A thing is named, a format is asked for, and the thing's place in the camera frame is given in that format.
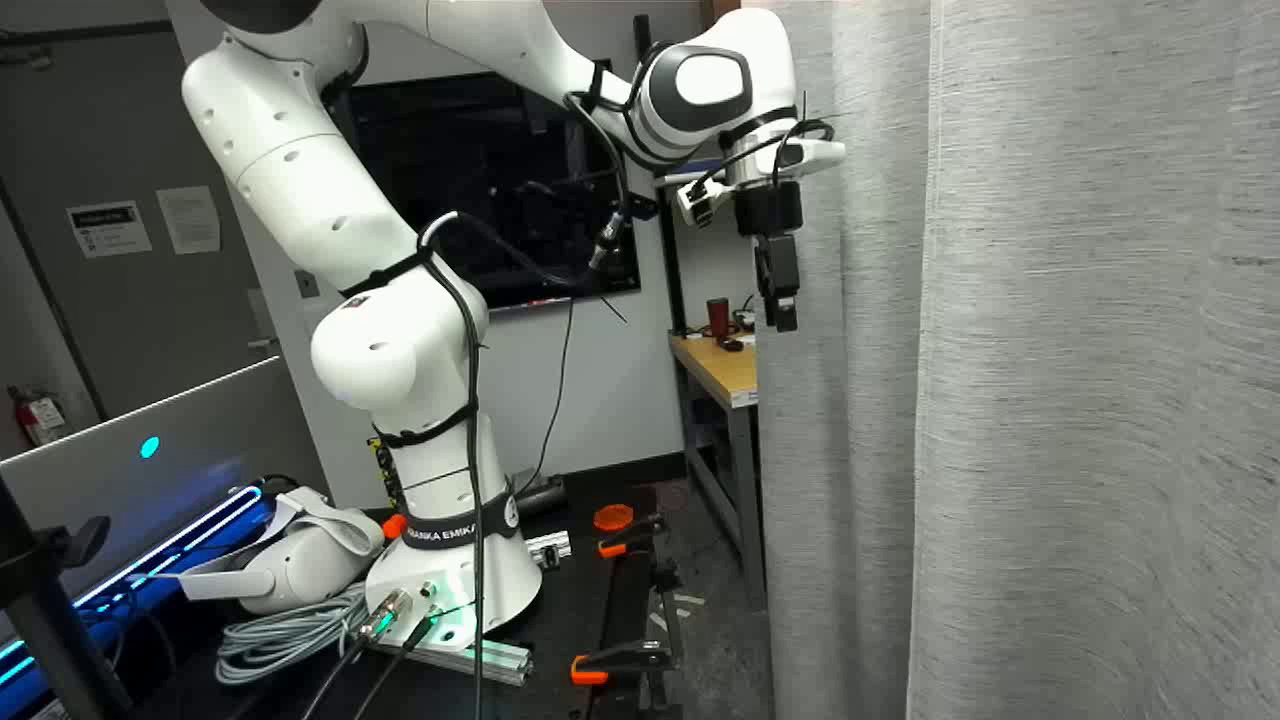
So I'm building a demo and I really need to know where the grey fabric curtain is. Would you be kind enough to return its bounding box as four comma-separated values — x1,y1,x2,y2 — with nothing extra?
750,0,1280,720

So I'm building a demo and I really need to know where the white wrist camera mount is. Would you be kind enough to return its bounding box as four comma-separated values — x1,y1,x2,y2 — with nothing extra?
671,170,750,228

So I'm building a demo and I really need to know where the white printed door sign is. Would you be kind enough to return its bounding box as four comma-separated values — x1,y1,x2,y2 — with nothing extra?
65,196,157,265

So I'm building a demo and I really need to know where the black tripod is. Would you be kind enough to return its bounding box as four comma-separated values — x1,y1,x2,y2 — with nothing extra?
0,477,140,720

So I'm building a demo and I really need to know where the white VR headset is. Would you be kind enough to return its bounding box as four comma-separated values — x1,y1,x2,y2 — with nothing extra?
176,485,393,620

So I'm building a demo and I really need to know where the wooden top workbench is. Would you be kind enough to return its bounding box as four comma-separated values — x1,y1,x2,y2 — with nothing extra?
667,327,767,572

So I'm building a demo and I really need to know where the orange black bar clamp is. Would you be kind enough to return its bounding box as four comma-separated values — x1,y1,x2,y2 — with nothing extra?
565,635,678,699
589,502,671,565

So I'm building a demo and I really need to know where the grey door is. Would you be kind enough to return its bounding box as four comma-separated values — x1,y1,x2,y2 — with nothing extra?
0,16,289,419

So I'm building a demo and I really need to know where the black wall monitor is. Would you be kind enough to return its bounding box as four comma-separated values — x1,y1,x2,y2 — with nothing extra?
325,72,645,318

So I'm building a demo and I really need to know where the grey coiled cable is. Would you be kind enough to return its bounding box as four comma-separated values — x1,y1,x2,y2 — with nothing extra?
210,584,389,694

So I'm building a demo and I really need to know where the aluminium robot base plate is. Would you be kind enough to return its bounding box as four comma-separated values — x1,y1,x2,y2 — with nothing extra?
359,601,539,694

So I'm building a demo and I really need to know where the plain white paper sheet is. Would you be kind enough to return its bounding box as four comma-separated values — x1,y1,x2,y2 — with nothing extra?
150,183,229,262

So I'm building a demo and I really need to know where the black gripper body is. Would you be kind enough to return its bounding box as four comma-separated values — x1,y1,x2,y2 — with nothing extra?
736,182,807,303

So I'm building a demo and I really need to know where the silver laptop with blue glow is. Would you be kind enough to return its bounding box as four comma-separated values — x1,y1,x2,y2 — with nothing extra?
0,354,333,720

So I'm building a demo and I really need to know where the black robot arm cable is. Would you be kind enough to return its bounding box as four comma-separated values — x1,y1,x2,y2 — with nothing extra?
333,51,844,720

